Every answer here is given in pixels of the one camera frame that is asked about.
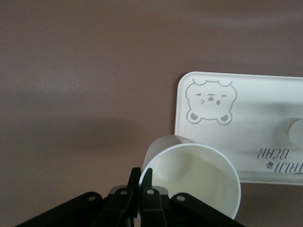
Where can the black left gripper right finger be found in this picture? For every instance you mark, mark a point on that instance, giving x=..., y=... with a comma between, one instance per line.
x=151, y=208

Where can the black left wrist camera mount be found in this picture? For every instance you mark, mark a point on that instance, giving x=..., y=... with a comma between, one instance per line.
x=59, y=212

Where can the brown table cover mat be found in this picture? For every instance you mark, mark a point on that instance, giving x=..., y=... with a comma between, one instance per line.
x=71, y=71

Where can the cream bear print tray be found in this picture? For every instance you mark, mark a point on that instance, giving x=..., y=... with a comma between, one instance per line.
x=213, y=137

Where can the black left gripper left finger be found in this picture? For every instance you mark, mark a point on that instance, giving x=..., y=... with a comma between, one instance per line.
x=123, y=208

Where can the white paper cup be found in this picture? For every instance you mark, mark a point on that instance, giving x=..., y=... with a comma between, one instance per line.
x=189, y=177

